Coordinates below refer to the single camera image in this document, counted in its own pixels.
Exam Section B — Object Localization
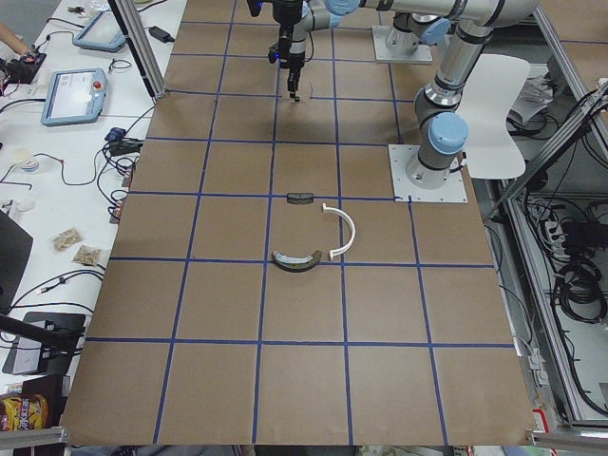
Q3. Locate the white paper cup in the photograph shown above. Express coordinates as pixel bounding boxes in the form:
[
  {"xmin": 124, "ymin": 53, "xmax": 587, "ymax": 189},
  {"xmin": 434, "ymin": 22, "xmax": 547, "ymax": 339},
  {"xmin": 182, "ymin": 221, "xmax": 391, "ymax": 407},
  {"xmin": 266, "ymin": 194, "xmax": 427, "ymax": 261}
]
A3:
[{"xmin": 10, "ymin": 147, "xmax": 40, "ymax": 173}]

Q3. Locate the dark green brake shoe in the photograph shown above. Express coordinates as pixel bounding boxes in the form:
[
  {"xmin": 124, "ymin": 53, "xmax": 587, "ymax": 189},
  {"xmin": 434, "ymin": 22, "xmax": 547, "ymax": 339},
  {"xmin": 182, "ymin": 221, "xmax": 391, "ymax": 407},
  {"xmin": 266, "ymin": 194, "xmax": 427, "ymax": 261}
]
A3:
[{"xmin": 272, "ymin": 250, "xmax": 322, "ymax": 273}]

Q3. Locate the aluminium frame post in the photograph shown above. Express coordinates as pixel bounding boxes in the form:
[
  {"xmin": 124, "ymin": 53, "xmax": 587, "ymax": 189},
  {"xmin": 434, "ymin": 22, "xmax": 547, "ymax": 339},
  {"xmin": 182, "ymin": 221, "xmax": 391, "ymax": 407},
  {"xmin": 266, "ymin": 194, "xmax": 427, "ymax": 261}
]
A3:
[{"xmin": 108, "ymin": 0, "xmax": 166, "ymax": 100}]

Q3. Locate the white chair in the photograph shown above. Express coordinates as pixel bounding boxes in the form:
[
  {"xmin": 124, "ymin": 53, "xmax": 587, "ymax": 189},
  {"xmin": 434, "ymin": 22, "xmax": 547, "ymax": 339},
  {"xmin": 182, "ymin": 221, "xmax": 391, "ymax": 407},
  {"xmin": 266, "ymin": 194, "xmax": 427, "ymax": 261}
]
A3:
[{"xmin": 457, "ymin": 53, "xmax": 530, "ymax": 180}]

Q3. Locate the black monitor stand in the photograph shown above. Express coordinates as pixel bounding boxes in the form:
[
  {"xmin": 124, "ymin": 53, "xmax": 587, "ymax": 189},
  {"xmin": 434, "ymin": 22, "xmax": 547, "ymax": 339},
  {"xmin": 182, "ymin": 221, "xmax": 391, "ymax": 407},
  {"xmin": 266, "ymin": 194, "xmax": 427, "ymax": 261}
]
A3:
[{"xmin": 1, "ymin": 312, "xmax": 86, "ymax": 375}]

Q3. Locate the teach pendant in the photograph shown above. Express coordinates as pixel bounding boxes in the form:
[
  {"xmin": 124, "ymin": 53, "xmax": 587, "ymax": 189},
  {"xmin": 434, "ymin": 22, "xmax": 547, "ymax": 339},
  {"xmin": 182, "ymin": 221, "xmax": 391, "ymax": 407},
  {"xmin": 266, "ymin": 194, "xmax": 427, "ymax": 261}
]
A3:
[
  {"xmin": 72, "ymin": 10, "xmax": 125, "ymax": 53},
  {"xmin": 41, "ymin": 67, "xmax": 107, "ymax": 126}
]

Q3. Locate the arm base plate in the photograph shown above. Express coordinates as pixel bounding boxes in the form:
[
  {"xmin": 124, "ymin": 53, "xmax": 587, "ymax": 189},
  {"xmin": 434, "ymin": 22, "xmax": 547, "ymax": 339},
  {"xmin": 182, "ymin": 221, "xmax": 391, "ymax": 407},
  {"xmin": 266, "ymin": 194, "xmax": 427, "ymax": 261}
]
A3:
[
  {"xmin": 372, "ymin": 26, "xmax": 432, "ymax": 65},
  {"xmin": 389, "ymin": 144, "xmax": 467, "ymax": 203}
]

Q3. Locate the plastic bag of parts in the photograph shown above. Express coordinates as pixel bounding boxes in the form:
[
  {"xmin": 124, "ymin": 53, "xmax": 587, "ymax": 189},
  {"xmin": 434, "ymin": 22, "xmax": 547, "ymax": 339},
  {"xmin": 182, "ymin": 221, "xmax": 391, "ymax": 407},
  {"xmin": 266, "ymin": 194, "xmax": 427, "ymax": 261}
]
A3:
[
  {"xmin": 52, "ymin": 228, "xmax": 83, "ymax": 252},
  {"xmin": 72, "ymin": 245, "xmax": 102, "ymax": 267}
]

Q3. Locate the near teach pendant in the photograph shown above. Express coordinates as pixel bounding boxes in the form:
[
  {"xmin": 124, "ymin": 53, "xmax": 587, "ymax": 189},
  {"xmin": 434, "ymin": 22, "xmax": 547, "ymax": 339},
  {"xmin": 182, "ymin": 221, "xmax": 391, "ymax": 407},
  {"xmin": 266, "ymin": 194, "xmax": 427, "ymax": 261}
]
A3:
[{"xmin": 41, "ymin": 67, "xmax": 107, "ymax": 126}]

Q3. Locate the small blue checkered pouch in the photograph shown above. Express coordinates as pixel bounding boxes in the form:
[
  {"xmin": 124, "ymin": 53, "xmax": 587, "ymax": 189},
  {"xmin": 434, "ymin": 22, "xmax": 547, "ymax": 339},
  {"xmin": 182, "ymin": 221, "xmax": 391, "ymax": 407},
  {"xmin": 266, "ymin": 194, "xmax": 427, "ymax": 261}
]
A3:
[{"xmin": 104, "ymin": 127, "xmax": 126, "ymax": 143}]

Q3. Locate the black brake pad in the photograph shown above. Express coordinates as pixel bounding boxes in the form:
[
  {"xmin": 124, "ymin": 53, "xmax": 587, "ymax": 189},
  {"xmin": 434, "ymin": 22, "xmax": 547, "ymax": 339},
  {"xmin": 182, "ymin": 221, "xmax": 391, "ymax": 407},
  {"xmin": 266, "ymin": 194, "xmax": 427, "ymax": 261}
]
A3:
[{"xmin": 286, "ymin": 192, "xmax": 314, "ymax": 205}]

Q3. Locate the far teach pendant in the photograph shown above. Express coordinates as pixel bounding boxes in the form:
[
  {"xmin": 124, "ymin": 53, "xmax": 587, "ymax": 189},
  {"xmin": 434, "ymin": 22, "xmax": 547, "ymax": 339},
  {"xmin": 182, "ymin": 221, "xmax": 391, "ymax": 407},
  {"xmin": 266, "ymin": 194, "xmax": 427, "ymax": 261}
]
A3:
[{"xmin": 72, "ymin": 10, "xmax": 125, "ymax": 53}]

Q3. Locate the black cable bundle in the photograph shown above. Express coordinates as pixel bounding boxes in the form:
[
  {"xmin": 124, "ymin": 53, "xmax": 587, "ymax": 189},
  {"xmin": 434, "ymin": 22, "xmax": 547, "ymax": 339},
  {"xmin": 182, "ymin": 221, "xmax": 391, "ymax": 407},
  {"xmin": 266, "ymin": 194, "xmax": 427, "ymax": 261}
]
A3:
[{"xmin": 92, "ymin": 137, "xmax": 143, "ymax": 215}]

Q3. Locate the snack bag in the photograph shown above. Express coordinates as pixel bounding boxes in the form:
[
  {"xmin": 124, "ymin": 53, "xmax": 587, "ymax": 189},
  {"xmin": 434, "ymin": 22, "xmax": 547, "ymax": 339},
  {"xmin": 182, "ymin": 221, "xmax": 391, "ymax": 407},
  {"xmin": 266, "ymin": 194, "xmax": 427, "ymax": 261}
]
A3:
[{"xmin": 1, "ymin": 393, "xmax": 49, "ymax": 431}]

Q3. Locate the black power adapter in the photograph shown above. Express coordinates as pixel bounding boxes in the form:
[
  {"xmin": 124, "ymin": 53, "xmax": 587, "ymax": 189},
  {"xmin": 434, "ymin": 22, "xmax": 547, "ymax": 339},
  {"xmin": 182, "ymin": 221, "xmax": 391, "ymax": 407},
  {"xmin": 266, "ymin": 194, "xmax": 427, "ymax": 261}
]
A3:
[{"xmin": 148, "ymin": 26, "xmax": 175, "ymax": 43}]

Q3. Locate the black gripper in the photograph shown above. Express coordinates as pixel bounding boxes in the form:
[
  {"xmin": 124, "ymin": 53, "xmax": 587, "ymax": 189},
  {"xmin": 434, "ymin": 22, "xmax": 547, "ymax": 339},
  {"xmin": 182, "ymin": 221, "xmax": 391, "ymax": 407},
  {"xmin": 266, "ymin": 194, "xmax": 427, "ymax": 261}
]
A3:
[{"xmin": 287, "ymin": 66, "xmax": 302, "ymax": 102}]

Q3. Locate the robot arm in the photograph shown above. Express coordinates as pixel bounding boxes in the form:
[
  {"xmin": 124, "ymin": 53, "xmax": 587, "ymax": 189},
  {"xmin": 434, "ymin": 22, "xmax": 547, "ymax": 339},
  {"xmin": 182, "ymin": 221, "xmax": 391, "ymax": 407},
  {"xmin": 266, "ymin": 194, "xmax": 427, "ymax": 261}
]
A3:
[
  {"xmin": 269, "ymin": 1, "xmax": 538, "ymax": 184},
  {"xmin": 383, "ymin": 12, "xmax": 450, "ymax": 56}
]

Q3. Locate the white curved plastic part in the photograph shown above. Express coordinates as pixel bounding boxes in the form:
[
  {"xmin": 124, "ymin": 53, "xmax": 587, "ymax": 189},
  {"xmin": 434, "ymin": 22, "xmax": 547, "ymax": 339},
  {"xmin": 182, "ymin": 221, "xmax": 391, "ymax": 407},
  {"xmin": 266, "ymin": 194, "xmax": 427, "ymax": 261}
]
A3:
[{"xmin": 321, "ymin": 203, "xmax": 356, "ymax": 261}]

